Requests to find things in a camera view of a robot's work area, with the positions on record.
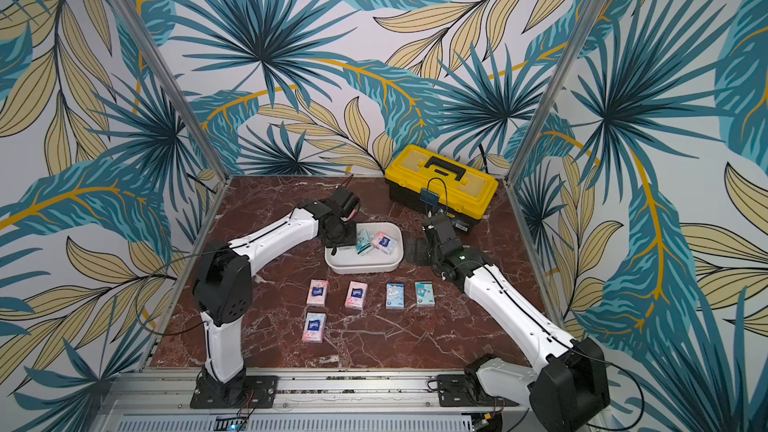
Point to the yellow black toolbox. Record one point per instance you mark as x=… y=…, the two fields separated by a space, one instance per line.
x=428 y=182

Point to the teal cartoon pack in box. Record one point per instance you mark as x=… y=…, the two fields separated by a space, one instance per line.
x=363 y=241

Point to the pink Tempo tissue pack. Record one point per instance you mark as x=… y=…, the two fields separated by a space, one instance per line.
x=314 y=327
x=317 y=293
x=356 y=295

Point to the blue cartoon tissue pack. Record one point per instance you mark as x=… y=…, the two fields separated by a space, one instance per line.
x=395 y=296

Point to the white plastic storage box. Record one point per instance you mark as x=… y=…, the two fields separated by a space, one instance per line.
x=347 y=261

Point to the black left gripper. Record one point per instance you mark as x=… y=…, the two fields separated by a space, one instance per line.
x=352 y=239

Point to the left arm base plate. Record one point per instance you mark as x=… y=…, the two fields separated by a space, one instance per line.
x=241 y=392

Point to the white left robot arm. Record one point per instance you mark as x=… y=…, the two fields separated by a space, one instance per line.
x=223 y=286

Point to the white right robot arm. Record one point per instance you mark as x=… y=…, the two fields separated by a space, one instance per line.
x=566 y=385

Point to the pink Tempo pack in box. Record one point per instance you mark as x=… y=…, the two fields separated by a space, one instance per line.
x=384 y=243

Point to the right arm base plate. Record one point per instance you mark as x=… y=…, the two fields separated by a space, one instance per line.
x=460 y=390

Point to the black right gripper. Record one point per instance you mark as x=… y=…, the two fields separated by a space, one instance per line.
x=437 y=237

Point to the aluminium mounting rail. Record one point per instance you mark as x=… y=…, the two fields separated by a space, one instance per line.
x=306 y=400

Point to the teal cartoon tissue pack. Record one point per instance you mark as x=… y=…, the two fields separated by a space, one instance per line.
x=424 y=294

